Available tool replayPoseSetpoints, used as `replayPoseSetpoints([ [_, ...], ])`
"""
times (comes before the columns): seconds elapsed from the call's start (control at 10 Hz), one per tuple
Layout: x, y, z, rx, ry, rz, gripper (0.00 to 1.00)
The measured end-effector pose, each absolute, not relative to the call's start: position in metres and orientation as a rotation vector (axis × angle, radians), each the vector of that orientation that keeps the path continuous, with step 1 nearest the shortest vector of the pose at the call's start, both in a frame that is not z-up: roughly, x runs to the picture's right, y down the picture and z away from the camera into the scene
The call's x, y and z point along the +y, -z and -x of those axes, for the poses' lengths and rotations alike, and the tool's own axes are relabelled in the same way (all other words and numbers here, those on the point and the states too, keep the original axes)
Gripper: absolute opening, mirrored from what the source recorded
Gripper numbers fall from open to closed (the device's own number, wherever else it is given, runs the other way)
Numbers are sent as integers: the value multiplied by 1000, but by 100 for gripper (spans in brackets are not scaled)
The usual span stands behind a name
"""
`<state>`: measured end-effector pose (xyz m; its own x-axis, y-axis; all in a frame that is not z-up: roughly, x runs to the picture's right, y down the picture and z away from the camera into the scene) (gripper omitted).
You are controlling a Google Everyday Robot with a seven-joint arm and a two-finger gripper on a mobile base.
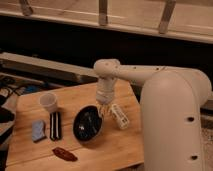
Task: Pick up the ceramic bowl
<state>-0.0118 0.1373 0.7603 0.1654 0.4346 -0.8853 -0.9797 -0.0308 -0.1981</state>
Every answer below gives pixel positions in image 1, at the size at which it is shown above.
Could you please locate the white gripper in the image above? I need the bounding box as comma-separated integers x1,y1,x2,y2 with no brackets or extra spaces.
96,77,116,117

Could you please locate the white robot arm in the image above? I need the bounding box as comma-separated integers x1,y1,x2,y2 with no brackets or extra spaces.
94,59,212,171

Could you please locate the black ceramic bowl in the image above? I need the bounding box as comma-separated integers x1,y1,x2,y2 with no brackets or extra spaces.
73,105,103,142

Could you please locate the white rectangular bottle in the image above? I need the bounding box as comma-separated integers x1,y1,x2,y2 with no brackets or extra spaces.
110,104,130,130

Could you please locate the white plastic cup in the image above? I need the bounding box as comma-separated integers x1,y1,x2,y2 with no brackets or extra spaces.
39,92,58,113

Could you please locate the dark red flat object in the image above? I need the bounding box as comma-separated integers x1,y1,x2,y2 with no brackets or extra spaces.
53,147,78,162

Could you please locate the blue sponge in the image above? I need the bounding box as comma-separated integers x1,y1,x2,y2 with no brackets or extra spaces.
31,120,46,142

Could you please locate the grey metal beam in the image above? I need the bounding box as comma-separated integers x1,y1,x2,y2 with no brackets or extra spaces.
0,52,97,83

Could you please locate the wooden chair leg middle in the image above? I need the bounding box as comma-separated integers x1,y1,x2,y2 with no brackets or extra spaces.
99,0,108,26

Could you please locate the wooden chair leg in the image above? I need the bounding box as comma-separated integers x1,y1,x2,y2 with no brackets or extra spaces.
99,0,108,26
19,0,33,16
158,0,176,34

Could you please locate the wooden chair leg right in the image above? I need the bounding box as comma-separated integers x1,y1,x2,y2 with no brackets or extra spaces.
158,0,176,34

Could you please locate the wooden chair leg left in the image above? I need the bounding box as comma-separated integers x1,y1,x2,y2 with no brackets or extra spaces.
19,0,33,16

